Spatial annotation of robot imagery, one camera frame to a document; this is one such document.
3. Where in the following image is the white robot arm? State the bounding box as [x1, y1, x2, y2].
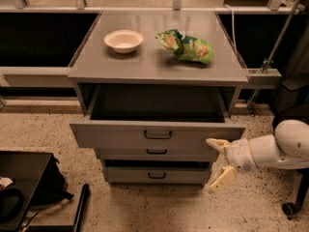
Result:
[206, 120, 309, 193]

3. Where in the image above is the white cable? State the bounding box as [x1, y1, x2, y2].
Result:
[223, 4, 239, 58]

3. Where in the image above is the white bowl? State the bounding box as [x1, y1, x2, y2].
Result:
[104, 30, 144, 54]

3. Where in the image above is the grey drawer cabinet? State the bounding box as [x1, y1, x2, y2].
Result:
[67, 10, 250, 189]

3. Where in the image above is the grey top drawer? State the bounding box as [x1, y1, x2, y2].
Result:
[70, 84, 245, 150]

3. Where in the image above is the metal diagonal rod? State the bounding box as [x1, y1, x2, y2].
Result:
[246, 0, 307, 114]

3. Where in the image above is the grey drawer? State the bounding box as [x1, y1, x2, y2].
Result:
[70, 84, 245, 150]
[101, 159, 211, 185]
[95, 147, 218, 162]

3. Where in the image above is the black office chair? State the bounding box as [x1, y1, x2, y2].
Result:
[282, 168, 309, 219]

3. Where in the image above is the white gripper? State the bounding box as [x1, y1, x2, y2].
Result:
[206, 138, 257, 193]

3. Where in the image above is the grey middle drawer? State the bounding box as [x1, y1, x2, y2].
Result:
[95, 147, 218, 162]

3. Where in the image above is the green chip bag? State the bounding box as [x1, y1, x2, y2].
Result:
[155, 29, 214, 65]

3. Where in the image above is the black backpack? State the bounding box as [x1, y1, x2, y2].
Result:
[31, 157, 73, 206]

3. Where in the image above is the grey bottom drawer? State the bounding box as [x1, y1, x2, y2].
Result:
[101, 159, 211, 185]

